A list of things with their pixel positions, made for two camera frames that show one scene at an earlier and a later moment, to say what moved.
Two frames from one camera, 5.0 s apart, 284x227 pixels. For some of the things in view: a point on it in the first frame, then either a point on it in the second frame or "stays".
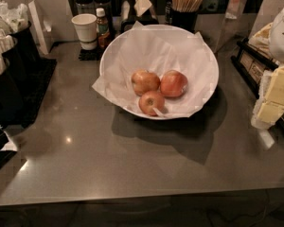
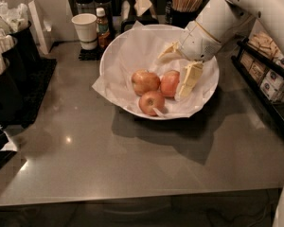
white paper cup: x=86 y=26 stays
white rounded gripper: x=283 y=32 -> x=197 y=43
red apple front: x=150 y=100 stays
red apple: x=173 y=83 stays
